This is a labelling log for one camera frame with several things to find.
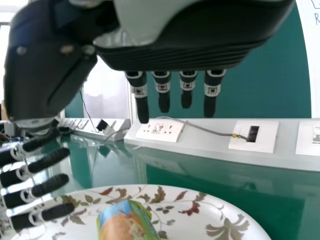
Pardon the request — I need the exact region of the white plate with leaf pattern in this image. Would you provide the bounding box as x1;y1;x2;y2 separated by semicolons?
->
32;184;272;240

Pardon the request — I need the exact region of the white panel with black slot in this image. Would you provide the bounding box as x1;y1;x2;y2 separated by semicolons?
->
228;120;280;154

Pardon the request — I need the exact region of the yellow-green biscuit packet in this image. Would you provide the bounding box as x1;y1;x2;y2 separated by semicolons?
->
96;198;161;240

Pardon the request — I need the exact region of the white wall socket panel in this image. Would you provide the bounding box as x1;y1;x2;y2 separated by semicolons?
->
135;122;186;143

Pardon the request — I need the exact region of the whiteboard with blue writing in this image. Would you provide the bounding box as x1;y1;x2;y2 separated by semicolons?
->
298;0;320;118

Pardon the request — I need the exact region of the white panel with printed label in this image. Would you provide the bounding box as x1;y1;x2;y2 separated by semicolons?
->
295;120;320;157

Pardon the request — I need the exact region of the grey cable with yellow tag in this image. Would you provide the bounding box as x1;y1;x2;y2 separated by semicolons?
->
154;116;248;144

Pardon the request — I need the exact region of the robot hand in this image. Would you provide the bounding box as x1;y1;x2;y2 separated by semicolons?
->
0;128;76;232
3;0;296;137

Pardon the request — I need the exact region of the long white socket strip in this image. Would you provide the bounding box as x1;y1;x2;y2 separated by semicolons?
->
58;117;131;142

